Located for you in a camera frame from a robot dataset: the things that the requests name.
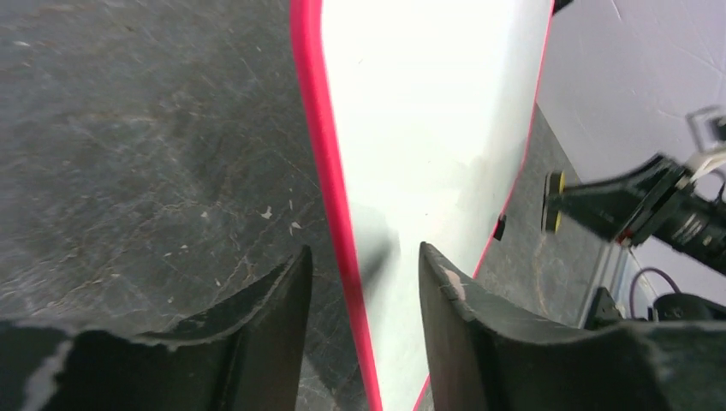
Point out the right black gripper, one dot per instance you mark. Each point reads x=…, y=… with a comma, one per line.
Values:
x=656, y=199

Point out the aluminium frame rail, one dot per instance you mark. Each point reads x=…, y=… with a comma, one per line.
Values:
x=599, y=307

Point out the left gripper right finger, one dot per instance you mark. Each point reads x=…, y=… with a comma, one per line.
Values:
x=486, y=353

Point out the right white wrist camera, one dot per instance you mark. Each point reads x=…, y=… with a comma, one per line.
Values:
x=707, y=126

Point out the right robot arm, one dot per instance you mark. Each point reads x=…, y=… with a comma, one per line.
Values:
x=709, y=246

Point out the pink framed whiteboard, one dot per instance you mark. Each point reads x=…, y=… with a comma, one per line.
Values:
x=419, y=115

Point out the yellow bone shaped eraser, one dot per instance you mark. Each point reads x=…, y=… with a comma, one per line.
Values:
x=551, y=214

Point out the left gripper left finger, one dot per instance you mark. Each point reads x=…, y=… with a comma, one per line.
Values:
x=244, y=353

